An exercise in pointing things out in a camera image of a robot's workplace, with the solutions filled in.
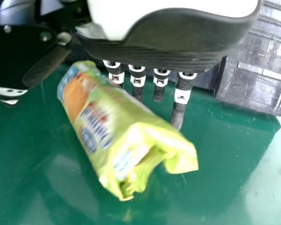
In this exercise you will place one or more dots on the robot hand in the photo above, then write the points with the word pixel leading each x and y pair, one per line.
pixel 168 35

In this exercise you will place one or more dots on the yellow-green biscuit packet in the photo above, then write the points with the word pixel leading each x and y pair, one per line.
pixel 121 140

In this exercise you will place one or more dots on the black oven with glass door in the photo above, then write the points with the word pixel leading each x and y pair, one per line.
pixel 260 82

